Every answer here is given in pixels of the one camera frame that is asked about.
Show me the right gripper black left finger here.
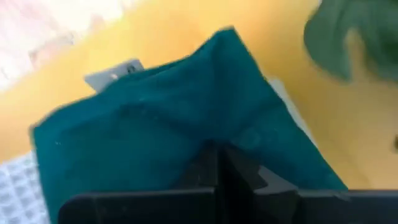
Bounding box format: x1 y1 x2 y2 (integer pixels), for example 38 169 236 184
57 144 220 224

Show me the dark green towel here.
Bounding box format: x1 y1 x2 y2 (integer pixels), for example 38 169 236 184
29 26 349 224

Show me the yellow translucent plastic bin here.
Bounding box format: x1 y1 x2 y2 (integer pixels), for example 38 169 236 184
0 0 398 190

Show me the green plant in white pot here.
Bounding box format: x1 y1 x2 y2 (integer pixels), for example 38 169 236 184
303 0 398 83

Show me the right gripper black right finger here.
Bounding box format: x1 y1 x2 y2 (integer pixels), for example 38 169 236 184
219 144 398 224

